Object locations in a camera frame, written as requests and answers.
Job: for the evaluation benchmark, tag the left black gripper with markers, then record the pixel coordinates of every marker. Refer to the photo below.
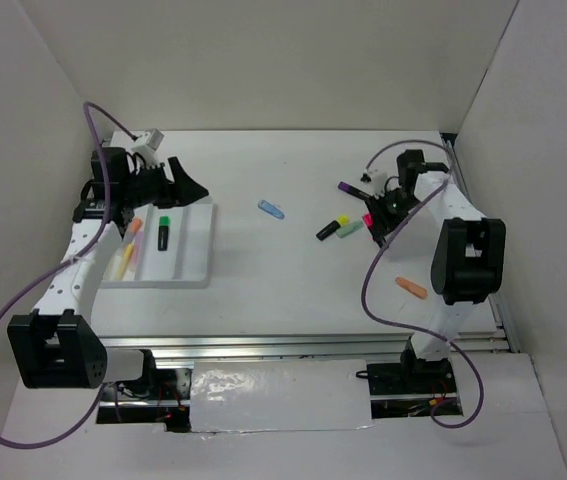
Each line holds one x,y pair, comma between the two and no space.
184,191

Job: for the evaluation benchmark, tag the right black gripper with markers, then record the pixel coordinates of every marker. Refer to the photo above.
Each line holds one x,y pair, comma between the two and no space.
383,223

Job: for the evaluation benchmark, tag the pink cap black highlighter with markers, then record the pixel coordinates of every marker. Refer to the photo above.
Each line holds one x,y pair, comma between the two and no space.
367,220

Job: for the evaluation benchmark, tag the green cap black highlighter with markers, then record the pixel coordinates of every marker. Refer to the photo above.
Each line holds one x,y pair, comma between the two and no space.
163,233

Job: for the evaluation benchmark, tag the purple cap black highlighter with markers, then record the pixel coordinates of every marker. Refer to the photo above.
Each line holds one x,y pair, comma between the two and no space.
353,191

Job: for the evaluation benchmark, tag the orange cap clear highlighter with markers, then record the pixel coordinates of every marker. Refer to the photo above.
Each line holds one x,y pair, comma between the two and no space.
133,228

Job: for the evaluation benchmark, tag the pink pastel highlighter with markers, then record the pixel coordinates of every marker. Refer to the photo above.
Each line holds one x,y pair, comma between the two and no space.
137,243

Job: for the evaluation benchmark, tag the yellow pastel highlighter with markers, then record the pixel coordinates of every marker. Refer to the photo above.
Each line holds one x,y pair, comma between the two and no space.
120,262

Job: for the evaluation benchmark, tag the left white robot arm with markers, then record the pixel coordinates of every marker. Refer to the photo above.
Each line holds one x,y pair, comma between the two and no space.
54,345

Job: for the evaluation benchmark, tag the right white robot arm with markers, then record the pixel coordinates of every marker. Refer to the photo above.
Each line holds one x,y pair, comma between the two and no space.
467,263

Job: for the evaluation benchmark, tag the yellow cap black highlighter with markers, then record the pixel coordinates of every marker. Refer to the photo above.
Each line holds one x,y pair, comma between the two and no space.
332,227

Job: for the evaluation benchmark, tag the small mint green highlighter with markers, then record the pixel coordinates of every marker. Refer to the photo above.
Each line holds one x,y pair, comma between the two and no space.
349,228

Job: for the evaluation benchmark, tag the white compartment tray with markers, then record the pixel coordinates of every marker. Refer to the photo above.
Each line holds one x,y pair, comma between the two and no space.
186,264

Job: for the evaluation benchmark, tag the orange translucent highlighter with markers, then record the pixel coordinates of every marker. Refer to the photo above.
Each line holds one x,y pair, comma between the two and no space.
413,288

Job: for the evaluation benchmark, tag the white foil cover sheet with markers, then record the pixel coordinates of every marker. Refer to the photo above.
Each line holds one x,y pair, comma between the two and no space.
279,396

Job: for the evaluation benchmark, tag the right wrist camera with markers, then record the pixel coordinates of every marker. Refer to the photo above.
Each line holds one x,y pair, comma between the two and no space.
376,180

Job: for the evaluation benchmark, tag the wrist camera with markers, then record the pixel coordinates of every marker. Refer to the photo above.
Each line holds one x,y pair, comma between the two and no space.
145,147
376,180

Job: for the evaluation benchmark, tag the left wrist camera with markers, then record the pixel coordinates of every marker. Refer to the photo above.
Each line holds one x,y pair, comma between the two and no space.
145,147

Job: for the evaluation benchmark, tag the aluminium frame rail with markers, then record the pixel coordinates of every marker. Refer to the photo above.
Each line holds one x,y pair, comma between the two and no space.
275,290

